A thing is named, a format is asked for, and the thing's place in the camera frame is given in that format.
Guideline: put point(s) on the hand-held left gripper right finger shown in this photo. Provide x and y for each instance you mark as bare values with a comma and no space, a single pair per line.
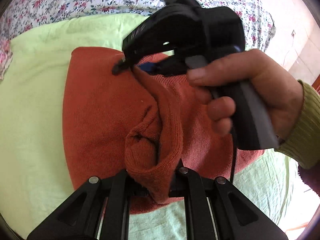
187,181

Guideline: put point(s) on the orange knit sweater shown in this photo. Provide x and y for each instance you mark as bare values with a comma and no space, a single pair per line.
100,110

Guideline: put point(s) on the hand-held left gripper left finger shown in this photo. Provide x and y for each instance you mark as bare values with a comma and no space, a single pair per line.
120,182

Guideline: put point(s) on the person's maroon clothing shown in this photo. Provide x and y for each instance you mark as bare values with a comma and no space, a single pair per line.
311,182

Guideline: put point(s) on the light green bed sheet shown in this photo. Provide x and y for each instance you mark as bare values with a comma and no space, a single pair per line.
32,110

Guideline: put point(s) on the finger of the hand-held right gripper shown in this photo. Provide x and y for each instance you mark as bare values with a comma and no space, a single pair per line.
147,66
120,67

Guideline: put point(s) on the person's right hand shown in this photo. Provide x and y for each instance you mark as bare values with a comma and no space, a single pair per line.
270,77

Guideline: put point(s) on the person's right forearm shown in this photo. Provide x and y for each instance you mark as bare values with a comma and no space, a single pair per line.
303,130

